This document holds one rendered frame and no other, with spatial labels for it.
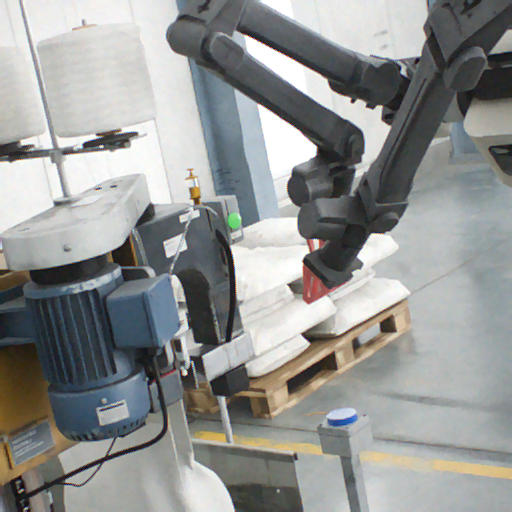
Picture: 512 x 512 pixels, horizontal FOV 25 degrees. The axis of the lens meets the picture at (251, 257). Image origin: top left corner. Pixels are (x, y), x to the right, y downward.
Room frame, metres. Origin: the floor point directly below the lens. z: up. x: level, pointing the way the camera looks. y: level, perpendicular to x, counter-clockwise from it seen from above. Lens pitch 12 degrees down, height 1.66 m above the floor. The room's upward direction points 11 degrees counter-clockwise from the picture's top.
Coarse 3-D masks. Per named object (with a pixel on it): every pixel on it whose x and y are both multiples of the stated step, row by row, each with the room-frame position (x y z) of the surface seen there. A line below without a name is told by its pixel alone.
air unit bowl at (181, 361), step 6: (174, 342) 1.94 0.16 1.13; (180, 342) 1.94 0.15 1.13; (174, 348) 1.94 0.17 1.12; (180, 348) 1.94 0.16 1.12; (186, 348) 1.95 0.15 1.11; (174, 354) 1.94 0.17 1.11; (180, 354) 1.94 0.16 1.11; (186, 354) 1.95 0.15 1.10; (174, 360) 1.95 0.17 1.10; (180, 360) 1.94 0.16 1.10; (186, 360) 1.94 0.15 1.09; (174, 366) 1.95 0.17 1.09; (180, 366) 1.94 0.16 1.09; (186, 366) 1.95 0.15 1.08
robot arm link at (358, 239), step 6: (348, 228) 1.80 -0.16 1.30; (354, 228) 1.80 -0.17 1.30; (360, 228) 1.79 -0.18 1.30; (348, 234) 1.81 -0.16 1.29; (354, 234) 1.80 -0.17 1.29; (360, 234) 1.80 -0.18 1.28; (366, 234) 1.80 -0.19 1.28; (342, 240) 1.81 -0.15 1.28; (348, 240) 1.81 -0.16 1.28; (354, 240) 1.81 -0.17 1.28; (360, 240) 1.81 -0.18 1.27; (366, 240) 1.82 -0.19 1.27; (354, 246) 1.81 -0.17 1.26; (360, 246) 1.82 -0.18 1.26
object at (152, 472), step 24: (168, 408) 2.08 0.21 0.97; (144, 432) 2.13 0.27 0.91; (168, 432) 2.09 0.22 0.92; (72, 456) 2.26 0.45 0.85; (96, 456) 2.21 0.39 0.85; (120, 456) 2.17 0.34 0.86; (144, 456) 2.13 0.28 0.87; (168, 456) 2.09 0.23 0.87; (192, 456) 2.06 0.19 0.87; (72, 480) 2.22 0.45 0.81; (96, 480) 2.17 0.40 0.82; (120, 480) 2.13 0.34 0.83; (144, 480) 2.09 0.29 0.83; (168, 480) 2.07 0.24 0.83; (192, 480) 2.07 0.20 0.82; (216, 480) 2.09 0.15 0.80; (72, 504) 2.21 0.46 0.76; (96, 504) 2.16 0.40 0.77; (120, 504) 2.11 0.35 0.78; (144, 504) 2.07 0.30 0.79; (168, 504) 2.05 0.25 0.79; (192, 504) 2.03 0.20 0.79; (216, 504) 2.07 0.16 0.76
